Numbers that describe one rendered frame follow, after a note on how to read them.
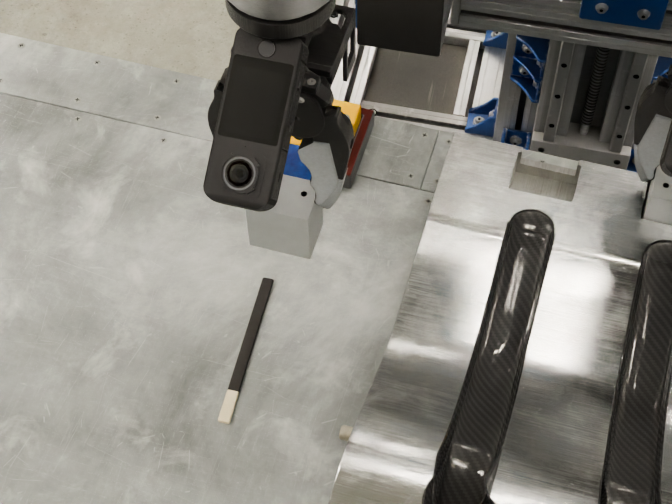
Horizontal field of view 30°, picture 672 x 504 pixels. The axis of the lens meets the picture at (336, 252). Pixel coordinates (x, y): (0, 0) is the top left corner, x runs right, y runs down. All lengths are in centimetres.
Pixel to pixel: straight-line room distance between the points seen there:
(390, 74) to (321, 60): 117
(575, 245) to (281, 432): 28
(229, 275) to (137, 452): 18
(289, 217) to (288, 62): 17
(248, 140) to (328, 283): 31
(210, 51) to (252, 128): 154
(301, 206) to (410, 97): 106
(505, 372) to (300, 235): 19
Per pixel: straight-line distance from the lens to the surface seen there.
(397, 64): 203
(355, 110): 115
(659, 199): 101
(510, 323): 98
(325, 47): 86
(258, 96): 80
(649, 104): 96
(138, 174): 117
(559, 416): 92
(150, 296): 109
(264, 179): 80
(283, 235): 95
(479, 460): 88
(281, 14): 78
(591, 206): 103
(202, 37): 237
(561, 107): 169
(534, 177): 108
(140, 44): 237
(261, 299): 107
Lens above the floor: 172
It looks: 57 degrees down
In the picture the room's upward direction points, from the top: 1 degrees counter-clockwise
